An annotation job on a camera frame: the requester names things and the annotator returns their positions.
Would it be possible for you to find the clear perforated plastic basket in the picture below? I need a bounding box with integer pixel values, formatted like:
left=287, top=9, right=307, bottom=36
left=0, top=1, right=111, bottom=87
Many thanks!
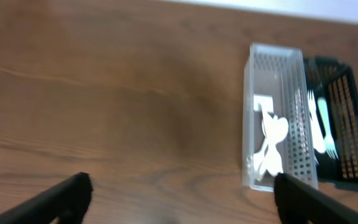
left=242, top=43, right=318, bottom=192

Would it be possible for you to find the black perforated plastic basket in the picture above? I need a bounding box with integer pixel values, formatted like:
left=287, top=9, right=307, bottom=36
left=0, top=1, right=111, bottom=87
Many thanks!
left=303, top=57, right=358, bottom=192

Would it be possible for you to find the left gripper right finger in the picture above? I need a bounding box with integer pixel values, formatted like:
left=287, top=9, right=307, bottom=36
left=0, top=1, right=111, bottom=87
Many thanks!
left=273, top=173, right=358, bottom=224

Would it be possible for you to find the white fork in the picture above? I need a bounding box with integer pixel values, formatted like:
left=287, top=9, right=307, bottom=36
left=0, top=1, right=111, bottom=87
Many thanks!
left=307, top=90, right=326, bottom=154
left=318, top=97, right=339, bottom=160

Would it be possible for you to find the white label sticker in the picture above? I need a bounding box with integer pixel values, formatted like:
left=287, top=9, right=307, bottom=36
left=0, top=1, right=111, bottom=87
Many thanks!
left=253, top=94, right=274, bottom=113

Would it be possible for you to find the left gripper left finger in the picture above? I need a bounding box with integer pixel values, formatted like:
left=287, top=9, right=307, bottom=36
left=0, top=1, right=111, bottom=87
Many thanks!
left=0, top=172, right=93, bottom=224

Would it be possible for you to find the white spoon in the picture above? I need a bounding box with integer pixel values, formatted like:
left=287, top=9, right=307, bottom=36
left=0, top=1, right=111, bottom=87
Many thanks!
left=254, top=116, right=288, bottom=181
left=259, top=109, right=283, bottom=179

